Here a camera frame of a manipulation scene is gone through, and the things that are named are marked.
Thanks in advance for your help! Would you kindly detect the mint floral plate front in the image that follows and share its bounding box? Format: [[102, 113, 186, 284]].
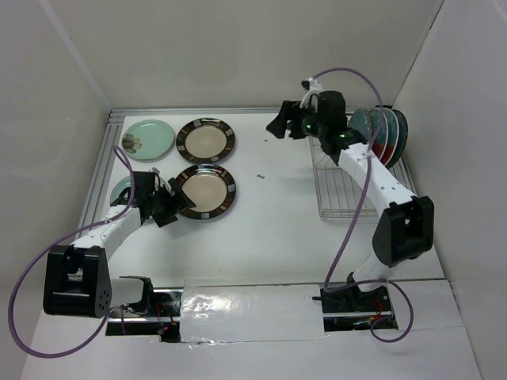
[[109, 177, 131, 203]]

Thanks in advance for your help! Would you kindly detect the mint floral plate back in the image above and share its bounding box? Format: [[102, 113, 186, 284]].
[[120, 120, 175, 161]]

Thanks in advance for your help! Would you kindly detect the black rim beige plate back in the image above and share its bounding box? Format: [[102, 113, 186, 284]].
[[176, 118, 236, 164]]

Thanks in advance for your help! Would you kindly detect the red teal plate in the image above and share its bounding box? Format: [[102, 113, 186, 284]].
[[382, 108, 400, 167], [368, 108, 389, 160]]

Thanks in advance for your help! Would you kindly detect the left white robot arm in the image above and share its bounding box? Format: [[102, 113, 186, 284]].
[[43, 171, 195, 318]]

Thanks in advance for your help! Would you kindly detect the black rim beige plate front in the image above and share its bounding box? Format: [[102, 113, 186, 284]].
[[176, 164, 237, 221]]

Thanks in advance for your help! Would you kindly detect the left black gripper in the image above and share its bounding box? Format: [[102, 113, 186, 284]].
[[148, 177, 196, 227]]

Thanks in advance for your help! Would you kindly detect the red teal plate front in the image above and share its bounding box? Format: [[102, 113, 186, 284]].
[[382, 108, 400, 167]]

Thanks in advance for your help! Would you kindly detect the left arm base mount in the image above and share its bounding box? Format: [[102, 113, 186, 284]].
[[105, 287, 183, 343]]

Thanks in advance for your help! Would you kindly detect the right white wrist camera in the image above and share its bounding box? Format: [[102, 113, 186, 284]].
[[299, 77, 324, 108]]

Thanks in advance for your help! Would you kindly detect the dark teal plate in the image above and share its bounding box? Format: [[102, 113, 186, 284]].
[[348, 108, 373, 140], [389, 109, 409, 167]]

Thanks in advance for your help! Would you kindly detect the black rim beige plate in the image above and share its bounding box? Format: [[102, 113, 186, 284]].
[[176, 164, 237, 221], [176, 118, 236, 164]]

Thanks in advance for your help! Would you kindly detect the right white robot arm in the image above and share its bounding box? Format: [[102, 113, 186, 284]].
[[266, 91, 434, 310]]

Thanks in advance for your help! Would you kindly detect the white tape sheet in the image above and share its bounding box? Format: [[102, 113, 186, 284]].
[[180, 284, 325, 344]]

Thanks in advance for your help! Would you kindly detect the dark teal plate front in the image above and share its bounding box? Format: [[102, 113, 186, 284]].
[[389, 109, 409, 167]]

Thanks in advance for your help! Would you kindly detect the mint floral plate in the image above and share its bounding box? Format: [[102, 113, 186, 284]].
[[120, 120, 175, 161], [109, 177, 131, 203]]

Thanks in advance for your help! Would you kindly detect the metal wire dish rack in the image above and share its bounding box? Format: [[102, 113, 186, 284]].
[[310, 138, 415, 220]]

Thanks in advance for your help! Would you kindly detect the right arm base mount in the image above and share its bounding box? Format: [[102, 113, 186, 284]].
[[312, 286, 398, 332]]

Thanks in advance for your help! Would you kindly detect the dark teal plate back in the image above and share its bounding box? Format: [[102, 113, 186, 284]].
[[348, 108, 373, 140]]

